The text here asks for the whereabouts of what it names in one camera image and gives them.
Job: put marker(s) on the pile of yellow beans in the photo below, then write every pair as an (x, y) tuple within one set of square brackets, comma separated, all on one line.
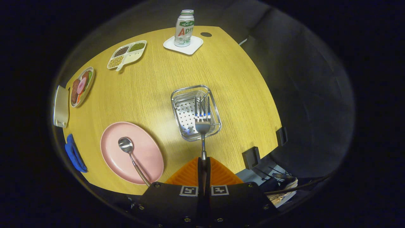
[(116, 61)]

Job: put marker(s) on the pile of brown beans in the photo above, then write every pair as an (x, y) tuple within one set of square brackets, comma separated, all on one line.
[(121, 51)]

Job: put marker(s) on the pink plate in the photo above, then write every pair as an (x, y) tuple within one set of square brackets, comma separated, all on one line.
[(145, 158)]

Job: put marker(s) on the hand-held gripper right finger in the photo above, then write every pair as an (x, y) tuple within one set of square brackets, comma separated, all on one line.
[(240, 202)]

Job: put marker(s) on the pile of green beans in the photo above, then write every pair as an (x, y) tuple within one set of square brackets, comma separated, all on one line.
[(137, 47)]

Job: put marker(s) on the pink ham slice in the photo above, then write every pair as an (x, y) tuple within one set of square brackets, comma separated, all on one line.
[(82, 85)]

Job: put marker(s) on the black table grommet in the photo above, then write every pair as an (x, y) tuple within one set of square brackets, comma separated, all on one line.
[(206, 34)]

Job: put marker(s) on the white toaster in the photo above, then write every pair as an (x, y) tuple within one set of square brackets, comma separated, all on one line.
[(61, 106)]

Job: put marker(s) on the green lettuce leaf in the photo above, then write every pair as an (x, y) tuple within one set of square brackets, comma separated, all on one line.
[(90, 76)]

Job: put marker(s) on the black table clamp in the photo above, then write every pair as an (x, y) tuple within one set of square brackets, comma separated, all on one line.
[(251, 157), (281, 136)]

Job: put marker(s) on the oval food plate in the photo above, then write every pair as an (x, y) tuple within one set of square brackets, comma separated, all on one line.
[(90, 82)]

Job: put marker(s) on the brown meat patty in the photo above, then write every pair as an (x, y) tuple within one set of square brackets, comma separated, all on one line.
[(74, 91)]

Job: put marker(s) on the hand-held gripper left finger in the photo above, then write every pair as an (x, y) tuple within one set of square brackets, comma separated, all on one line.
[(167, 202)]

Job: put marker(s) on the white divided dish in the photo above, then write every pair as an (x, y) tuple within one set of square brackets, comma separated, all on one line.
[(134, 57)]

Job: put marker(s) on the blue cloth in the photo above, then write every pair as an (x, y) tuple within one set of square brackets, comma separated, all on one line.
[(74, 155)]

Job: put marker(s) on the orange carrot slice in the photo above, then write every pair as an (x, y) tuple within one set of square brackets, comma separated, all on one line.
[(78, 98)]

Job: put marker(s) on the white square coaster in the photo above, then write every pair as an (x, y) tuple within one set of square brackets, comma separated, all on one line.
[(194, 44)]

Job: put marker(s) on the white drink bottle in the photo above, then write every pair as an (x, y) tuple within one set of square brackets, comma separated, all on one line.
[(184, 28)]

